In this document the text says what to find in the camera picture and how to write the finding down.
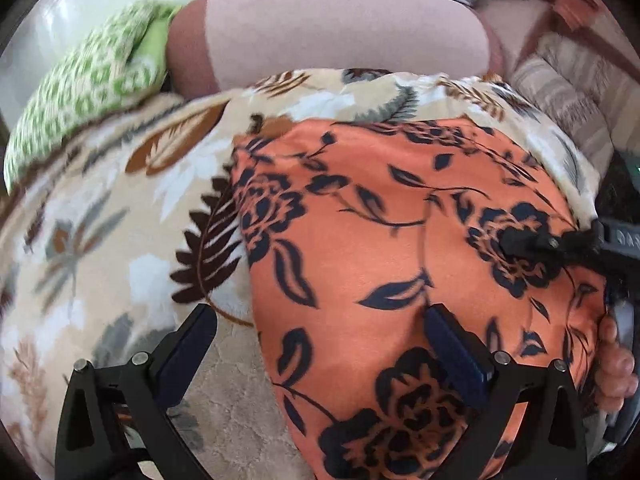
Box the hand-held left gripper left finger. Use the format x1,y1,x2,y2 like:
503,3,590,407
54,303,219,480

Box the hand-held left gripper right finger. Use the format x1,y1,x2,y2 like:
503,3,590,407
423,303,587,480

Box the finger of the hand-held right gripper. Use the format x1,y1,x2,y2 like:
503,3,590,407
500,221,602,267

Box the orange floral garment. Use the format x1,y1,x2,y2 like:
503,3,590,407
230,117,608,480

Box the person's right hand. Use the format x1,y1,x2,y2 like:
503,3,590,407
596,317,627,415

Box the leaf printed blanket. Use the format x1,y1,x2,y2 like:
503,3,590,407
0,67,601,480

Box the striped beige cushion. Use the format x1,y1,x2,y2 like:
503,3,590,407
510,32,618,176

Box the green checkered pillow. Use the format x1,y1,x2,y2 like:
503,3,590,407
2,0,183,183

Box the pink and brown bolster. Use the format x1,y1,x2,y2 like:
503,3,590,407
165,0,506,98

